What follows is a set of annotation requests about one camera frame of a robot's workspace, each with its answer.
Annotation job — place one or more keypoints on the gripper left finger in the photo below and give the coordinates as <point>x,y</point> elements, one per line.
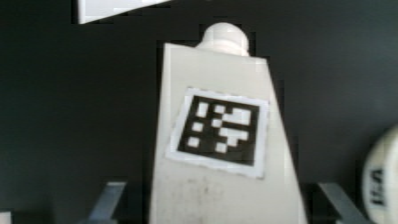
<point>104,212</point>

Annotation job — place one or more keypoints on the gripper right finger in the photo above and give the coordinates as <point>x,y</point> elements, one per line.
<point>331,208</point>

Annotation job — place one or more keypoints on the white round stool seat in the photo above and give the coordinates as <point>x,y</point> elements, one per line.
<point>381,180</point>

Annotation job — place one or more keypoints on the white stool leg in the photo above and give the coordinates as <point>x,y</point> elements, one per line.
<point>225,180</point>

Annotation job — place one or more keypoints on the white marker sheet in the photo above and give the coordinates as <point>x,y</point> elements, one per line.
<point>97,9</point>

